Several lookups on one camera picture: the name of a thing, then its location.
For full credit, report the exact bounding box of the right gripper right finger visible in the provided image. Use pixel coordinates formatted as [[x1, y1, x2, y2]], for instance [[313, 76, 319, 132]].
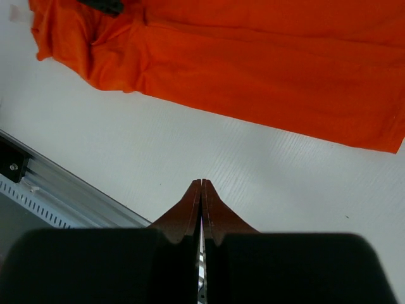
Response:
[[201, 179, 259, 246]]

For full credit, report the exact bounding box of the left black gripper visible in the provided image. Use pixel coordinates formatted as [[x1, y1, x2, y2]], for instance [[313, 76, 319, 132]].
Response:
[[78, 0, 123, 16]]

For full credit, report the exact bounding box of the aluminium mounting rail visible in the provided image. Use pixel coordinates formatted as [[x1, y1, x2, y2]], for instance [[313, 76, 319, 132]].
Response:
[[1, 131, 150, 228]]

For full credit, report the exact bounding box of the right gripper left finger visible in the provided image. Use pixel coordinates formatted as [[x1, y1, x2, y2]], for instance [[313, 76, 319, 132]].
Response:
[[150, 179, 202, 244]]

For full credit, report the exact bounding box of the slotted white cable duct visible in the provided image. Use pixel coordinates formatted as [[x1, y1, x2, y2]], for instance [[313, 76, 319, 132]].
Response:
[[1, 175, 80, 229]]

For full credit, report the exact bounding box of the orange t-shirt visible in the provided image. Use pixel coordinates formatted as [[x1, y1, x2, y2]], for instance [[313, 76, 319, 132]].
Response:
[[28, 1, 404, 153]]

